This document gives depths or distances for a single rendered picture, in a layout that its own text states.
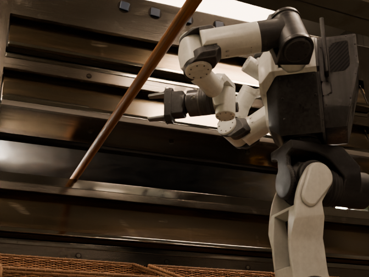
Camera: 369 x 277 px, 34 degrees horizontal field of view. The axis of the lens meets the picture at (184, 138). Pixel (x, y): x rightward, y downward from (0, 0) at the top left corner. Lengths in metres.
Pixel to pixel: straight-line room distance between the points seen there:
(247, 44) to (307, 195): 0.45
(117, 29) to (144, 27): 0.13
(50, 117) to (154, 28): 0.73
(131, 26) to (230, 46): 1.20
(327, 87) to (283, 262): 0.52
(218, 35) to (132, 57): 1.11
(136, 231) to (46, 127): 0.56
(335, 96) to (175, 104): 0.51
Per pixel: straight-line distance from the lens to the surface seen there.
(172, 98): 2.00
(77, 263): 2.40
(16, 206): 2.47
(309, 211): 1.73
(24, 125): 2.53
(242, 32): 1.73
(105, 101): 2.67
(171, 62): 2.84
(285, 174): 1.80
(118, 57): 2.76
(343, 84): 1.85
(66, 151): 2.68
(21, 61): 2.68
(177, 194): 2.62
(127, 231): 2.50
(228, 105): 1.93
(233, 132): 2.17
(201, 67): 1.73
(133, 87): 1.70
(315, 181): 1.76
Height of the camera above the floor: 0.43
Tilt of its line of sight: 22 degrees up
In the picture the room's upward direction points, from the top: straight up
